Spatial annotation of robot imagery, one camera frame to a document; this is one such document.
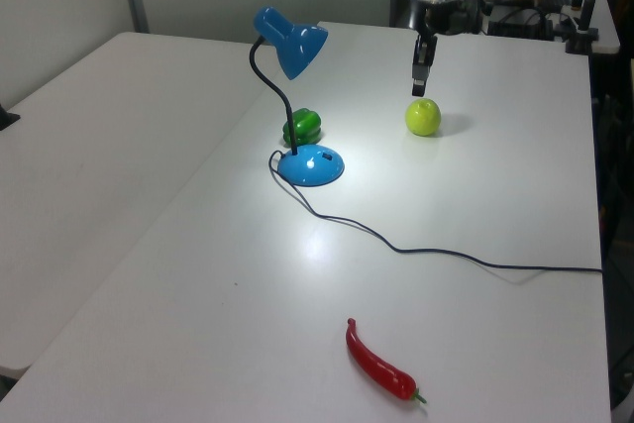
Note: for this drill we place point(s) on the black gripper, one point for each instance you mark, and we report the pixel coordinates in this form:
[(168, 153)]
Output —
[(446, 17)]

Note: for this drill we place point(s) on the blue desk lamp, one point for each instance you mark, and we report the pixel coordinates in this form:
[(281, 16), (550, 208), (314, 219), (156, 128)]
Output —
[(307, 170)]

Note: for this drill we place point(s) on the green apple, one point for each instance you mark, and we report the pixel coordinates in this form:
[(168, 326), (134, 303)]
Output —
[(423, 118)]

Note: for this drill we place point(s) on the black equipment pile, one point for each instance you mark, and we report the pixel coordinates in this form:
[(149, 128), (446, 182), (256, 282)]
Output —
[(520, 22)]

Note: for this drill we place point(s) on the green bell pepper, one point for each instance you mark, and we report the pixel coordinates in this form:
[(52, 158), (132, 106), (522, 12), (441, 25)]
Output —
[(307, 126)]

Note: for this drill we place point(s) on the red chili pepper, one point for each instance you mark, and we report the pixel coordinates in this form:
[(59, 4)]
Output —
[(376, 368)]

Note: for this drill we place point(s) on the black clamp mount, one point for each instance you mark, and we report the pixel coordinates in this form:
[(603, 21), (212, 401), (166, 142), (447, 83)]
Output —
[(7, 120)]

